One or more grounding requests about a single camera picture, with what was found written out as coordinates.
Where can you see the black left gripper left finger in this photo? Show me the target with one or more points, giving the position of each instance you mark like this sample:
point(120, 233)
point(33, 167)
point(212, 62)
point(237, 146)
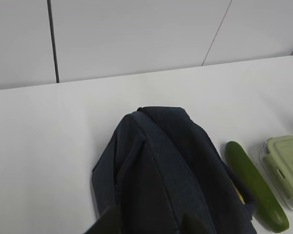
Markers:
point(108, 223)

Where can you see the dark blue lunch bag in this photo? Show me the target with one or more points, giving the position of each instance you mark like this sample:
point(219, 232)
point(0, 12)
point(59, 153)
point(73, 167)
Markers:
point(160, 165)

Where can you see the yellow pear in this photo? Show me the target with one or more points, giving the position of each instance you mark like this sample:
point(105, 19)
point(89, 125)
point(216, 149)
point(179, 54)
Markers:
point(240, 196)

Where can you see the green lidded glass container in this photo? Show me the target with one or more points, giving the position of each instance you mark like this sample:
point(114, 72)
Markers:
point(278, 163)

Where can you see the green cucumber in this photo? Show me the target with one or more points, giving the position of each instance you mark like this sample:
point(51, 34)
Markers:
point(268, 209)

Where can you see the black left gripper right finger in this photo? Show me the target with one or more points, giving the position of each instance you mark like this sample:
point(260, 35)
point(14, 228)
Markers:
point(192, 225)

